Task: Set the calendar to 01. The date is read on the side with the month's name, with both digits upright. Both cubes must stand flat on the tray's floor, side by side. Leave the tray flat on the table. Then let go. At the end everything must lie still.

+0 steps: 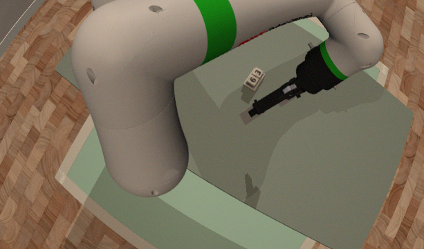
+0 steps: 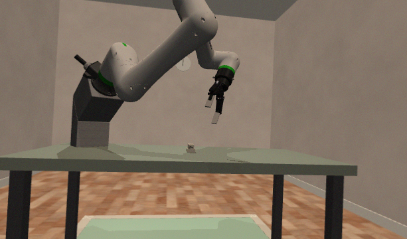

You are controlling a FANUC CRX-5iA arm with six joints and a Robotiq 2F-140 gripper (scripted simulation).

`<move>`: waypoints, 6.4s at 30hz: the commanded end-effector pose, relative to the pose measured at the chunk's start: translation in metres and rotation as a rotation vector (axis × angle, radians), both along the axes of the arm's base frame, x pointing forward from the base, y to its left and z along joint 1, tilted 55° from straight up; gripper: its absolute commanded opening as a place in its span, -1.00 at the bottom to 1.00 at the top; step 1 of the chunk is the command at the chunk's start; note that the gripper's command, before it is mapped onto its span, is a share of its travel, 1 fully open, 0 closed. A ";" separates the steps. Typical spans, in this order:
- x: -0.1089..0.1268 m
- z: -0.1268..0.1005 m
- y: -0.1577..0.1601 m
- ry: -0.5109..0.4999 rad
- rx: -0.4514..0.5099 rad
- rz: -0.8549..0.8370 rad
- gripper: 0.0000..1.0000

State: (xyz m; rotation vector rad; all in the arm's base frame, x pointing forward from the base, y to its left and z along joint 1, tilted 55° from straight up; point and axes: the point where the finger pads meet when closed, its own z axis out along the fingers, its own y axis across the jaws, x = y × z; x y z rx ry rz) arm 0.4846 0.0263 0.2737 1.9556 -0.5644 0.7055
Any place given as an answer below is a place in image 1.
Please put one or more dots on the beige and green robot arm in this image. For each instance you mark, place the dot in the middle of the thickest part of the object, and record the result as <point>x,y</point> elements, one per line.
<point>126,55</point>

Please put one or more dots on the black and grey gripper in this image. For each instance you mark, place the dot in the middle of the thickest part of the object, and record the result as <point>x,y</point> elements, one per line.
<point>289,90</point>

